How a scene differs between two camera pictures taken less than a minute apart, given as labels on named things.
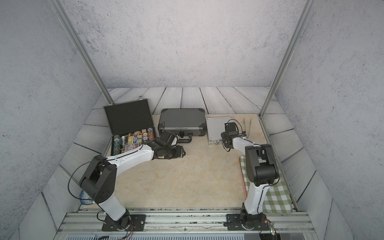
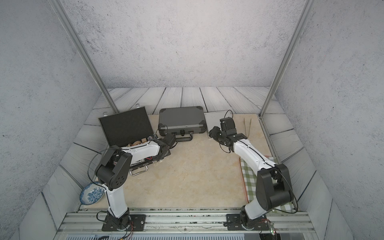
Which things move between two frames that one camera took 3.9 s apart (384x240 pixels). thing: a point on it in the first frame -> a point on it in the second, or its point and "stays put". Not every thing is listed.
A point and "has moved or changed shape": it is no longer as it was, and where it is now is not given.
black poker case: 131,123 has moved or changed shape
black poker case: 184,122 stays put
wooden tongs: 244,124 stays put
